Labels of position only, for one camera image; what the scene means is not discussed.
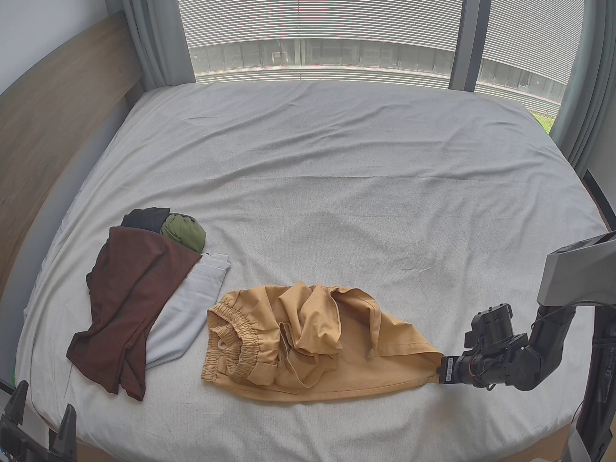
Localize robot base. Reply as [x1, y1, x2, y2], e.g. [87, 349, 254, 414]
[566, 427, 592, 462]

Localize bed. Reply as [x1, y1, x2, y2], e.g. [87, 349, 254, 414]
[0, 10, 616, 462]

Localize brown garment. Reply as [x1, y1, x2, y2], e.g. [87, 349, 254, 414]
[66, 225, 203, 402]

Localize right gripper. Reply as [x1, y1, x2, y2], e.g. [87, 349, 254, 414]
[440, 352, 484, 387]

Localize mustard yellow shorts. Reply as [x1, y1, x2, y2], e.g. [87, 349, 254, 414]
[201, 280, 445, 403]

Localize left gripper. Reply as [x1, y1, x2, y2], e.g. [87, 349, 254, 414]
[0, 380, 78, 462]

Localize window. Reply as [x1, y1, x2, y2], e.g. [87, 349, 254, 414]
[172, 0, 587, 116]

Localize black garment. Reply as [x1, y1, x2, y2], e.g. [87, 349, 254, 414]
[120, 207, 172, 235]

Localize grey-green curtain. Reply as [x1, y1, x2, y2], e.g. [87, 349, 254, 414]
[112, 0, 196, 91]
[549, 0, 616, 178]

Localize pale grey garment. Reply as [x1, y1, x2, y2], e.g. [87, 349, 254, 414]
[143, 252, 231, 370]

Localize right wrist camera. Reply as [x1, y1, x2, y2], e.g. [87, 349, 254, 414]
[463, 304, 528, 356]

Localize olive green garment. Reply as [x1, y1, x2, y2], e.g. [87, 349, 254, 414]
[161, 213, 208, 254]

